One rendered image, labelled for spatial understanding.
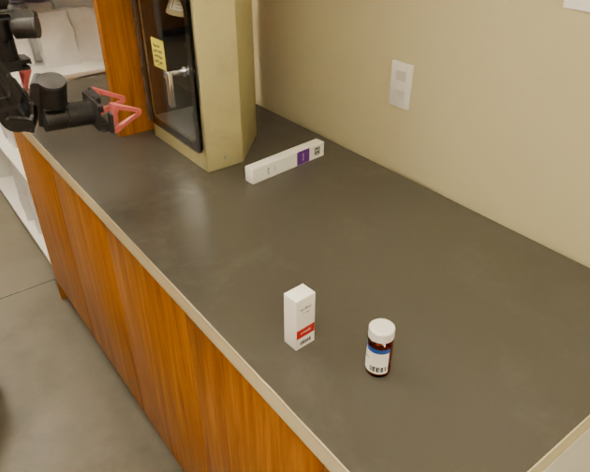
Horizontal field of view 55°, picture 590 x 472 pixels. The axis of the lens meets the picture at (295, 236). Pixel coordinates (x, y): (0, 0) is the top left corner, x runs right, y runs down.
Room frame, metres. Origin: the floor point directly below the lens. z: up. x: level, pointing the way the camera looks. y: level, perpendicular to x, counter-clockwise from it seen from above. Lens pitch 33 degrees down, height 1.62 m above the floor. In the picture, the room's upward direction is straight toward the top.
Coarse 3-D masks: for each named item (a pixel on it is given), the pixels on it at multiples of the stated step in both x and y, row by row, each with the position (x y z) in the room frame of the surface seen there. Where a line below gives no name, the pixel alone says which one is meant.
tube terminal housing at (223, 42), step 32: (192, 0) 1.36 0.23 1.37; (224, 0) 1.41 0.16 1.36; (224, 32) 1.41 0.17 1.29; (224, 64) 1.40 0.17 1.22; (224, 96) 1.40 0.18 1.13; (160, 128) 1.58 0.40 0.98; (224, 128) 1.39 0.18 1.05; (256, 128) 1.61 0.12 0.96; (192, 160) 1.43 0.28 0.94; (224, 160) 1.39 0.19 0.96
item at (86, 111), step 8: (88, 96) 1.24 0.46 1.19; (72, 104) 1.21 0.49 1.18; (80, 104) 1.21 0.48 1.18; (88, 104) 1.22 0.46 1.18; (96, 104) 1.20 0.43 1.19; (72, 112) 1.19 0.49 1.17; (80, 112) 1.20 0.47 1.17; (88, 112) 1.21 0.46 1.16; (96, 112) 1.20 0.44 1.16; (72, 120) 1.19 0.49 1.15; (80, 120) 1.20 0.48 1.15; (88, 120) 1.21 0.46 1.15; (96, 120) 1.21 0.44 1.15; (96, 128) 1.22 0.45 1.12; (104, 128) 1.20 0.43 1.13
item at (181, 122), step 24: (144, 0) 1.54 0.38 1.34; (168, 0) 1.43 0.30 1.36; (144, 24) 1.56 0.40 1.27; (168, 24) 1.44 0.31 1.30; (144, 48) 1.58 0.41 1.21; (168, 48) 1.46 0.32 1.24; (192, 48) 1.36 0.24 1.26; (192, 72) 1.36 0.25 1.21; (192, 96) 1.37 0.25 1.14; (168, 120) 1.50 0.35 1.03; (192, 120) 1.38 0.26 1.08; (192, 144) 1.39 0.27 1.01
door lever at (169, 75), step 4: (184, 68) 1.38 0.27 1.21; (168, 72) 1.36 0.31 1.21; (172, 72) 1.37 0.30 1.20; (176, 72) 1.37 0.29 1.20; (180, 72) 1.38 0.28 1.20; (184, 72) 1.38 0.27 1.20; (164, 76) 1.36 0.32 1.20; (168, 76) 1.36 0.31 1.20; (172, 76) 1.37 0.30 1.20; (184, 76) 1.39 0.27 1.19; (168, 80) 1.36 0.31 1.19; (172, 80) 1.36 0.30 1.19; (168, 84) 1.36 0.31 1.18; (172, 84) 1.36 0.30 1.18; (168, 88) 1.36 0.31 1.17; (172, 88) 1.36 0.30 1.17; (168, 92) 1.36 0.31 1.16; (172, 92) 1.36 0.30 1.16; (168, 96) 1.37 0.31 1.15; (172, 96) 1.36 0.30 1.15; (172, 100) 1.36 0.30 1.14; (172, 104) 1.36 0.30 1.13
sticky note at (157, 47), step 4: (152, 40) 1.53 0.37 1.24; (156, 40) 1.51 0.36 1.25; (160, 40) 1.49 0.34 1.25; (152, 44) 1.53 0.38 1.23; (156, 44) 1.51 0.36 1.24; (160, 44) 1.49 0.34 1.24; (152, 48) 1.54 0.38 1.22; (156, 48) 1.51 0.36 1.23; (160, 48) 1.49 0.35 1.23; (156, 52) 1.51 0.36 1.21; (160, 52) 1.49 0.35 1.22; (164, 52) 1.48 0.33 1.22; (156, 56) 1.52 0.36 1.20; (160, 56) 1.50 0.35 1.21; (164, 56) 1.48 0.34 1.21; (156, 60) 1.52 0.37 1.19; (160, 60) 1.50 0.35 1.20; (164, 60) 1.48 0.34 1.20; (156, 64) 1.52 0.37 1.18; (160, 64) 1.50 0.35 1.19; (164, 64) 1.48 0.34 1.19; (164, 68) 1.49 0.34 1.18
